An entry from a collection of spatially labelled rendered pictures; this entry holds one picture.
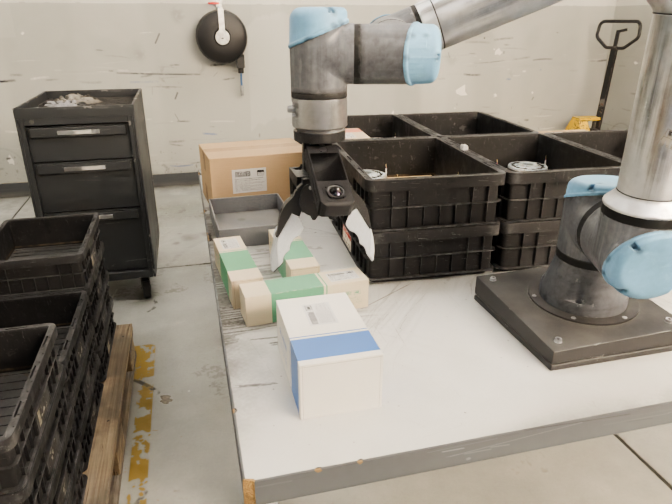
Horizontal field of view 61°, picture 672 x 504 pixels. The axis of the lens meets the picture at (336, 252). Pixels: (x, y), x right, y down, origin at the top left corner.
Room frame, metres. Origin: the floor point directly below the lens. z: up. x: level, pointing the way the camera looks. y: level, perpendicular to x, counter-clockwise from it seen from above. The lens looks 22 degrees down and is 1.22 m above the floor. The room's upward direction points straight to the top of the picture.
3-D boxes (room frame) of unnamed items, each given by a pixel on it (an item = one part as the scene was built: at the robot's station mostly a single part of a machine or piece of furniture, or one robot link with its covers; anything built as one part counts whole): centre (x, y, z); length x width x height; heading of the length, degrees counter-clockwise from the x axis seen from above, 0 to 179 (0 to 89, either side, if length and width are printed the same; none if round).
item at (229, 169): (1.72, 0.25, 0.78); 0.30 x 0.22 x 0.16; 110
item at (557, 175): (1.36, -0.46, 0.92); 0.40 x 0.30 x 0.02; 11
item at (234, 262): (1.10, 0.21, 0.73); 0.24 x 0.06 x 0.06; 19
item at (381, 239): (1.30, -0.17, 0.76); 0.40 x 0.30 x 0.12; 11
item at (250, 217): (1.44, 0.23, 0.73); 0.27 x 0.20 x 0.05; 17
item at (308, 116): (0.78, 0.03, 1.10); 0.08 x 0.08 x 0.05
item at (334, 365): (0.76, 0.02, 0.74); 0.20 x 0.12 x 0.09; 15
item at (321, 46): (0.78, 0.02, 1.18); 0.09 x 0.08 x 0.11; 89
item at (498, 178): (1.30, -0.17, 0.92); 0.40 x 0.30 x 0.02; 11
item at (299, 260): (1.16, 0.10, 0.73); 0.24 x 0.06 x 0.06; 17
